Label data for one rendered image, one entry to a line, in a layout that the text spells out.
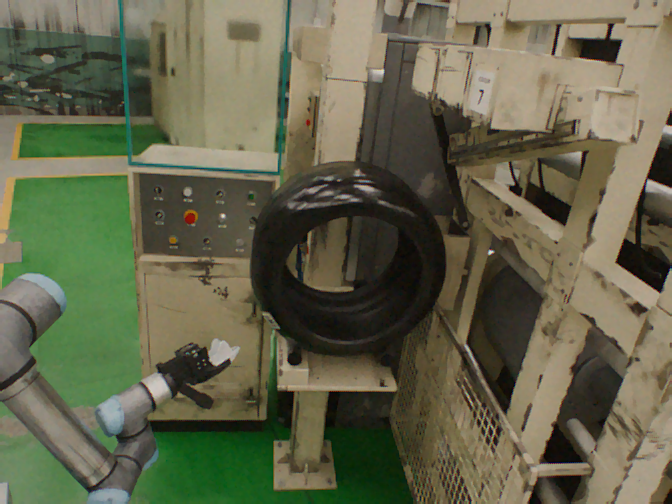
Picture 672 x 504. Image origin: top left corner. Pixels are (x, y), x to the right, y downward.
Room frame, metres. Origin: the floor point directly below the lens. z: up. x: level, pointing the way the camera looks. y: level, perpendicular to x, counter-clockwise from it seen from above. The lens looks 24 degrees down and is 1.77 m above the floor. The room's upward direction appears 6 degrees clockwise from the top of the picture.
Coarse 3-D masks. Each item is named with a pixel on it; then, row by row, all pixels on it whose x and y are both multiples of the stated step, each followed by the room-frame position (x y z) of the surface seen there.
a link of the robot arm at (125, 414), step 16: (144, 384) 0.86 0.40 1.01; (112, 400) 0.81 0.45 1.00; (128, 400) 0.82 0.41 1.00; (144, 400) 0.83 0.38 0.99; (96, 416) 0.79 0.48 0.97; (112, 416) 0.78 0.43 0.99; (128, 416) 0.80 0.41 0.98; (144, 416) 0.83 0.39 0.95; (112, 432) 0.77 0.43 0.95; (128, 432) 0.79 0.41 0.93
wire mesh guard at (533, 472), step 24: (408, 336) 1.62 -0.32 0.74; (432, 336) 1.39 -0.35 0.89; (456, 336) 1.23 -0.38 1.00; (432, 360) 1.36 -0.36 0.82; (456, 360) 1.19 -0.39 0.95; (408, 384) 1.52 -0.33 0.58; (456, 384) 1.15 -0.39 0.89; (480, 384) 1.02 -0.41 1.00; (432, 408) 1.27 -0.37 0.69; (480, 408) 1.01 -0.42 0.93; (408, 456) 1.37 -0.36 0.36; (528, 456) 0.79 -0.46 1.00; (408, 480) 1.31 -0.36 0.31; (432, 480) 1.15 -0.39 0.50; (504, 480) 0.83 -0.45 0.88; (528, 480) 0.75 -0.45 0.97
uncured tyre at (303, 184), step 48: (288, 192) 1.25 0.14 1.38; (336, 192) 1.18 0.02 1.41; (384, 192) 1.21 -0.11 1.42; (288, 240) 1.15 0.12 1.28; (432, 240) 1.21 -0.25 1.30; (288, 288) 1.41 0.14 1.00; (384, 288) 1.46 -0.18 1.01; (432, 288) 1.21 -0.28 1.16; (288, 336) 1.16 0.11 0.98; (336, 336) 1.30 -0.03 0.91; (384, 336) 1.19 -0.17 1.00
